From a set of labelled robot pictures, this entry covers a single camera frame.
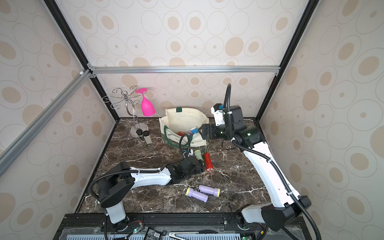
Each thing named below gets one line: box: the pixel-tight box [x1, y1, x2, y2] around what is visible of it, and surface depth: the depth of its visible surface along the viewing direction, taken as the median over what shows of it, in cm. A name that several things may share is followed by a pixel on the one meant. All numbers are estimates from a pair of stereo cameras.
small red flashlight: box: [204, 152, 214, 172], surface depth 94 cm
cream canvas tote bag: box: [158, 107, 210, 148], surface depth 99 cm
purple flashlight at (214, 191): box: [198, 185, 221, 197], surface depth 83 cm
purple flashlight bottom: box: [185, 187, 209, 203], surface depth 81 cm
